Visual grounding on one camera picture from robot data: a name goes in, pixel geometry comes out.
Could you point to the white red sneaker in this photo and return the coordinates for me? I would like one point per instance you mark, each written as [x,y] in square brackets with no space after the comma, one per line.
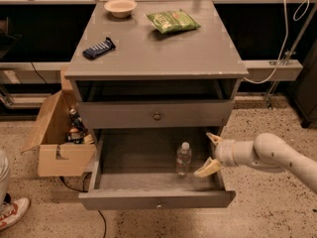
[11,213]

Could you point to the cans and items in box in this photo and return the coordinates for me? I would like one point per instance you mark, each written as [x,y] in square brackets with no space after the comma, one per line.
[78,133]

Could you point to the grey wooden cabinet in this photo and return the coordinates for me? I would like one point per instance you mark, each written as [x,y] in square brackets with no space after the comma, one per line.
[196,65]

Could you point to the beige bowl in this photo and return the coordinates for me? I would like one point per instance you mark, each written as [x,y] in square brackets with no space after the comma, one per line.
[120,8]

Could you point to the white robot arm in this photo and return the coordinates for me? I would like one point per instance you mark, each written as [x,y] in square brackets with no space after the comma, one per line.
[267,153]

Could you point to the green chip bag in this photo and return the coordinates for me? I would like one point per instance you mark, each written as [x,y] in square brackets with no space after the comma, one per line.
[173,21]

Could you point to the open grey bottom drawer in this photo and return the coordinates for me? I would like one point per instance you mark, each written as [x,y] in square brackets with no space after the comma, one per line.
[135,169]

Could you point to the grey trouser leg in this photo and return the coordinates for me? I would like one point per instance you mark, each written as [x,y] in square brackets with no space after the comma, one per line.
[4,175]

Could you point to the open cardboard box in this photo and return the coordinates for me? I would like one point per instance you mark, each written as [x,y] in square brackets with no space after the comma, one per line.
[57,156]

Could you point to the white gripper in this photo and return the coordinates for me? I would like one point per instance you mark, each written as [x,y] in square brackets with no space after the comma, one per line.
[225,153]

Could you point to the closed grey middle drawer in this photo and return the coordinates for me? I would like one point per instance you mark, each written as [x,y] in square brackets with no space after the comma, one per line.
[155,114]

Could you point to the clear plastic water bottle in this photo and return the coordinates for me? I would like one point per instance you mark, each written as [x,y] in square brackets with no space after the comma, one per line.
[183,159]

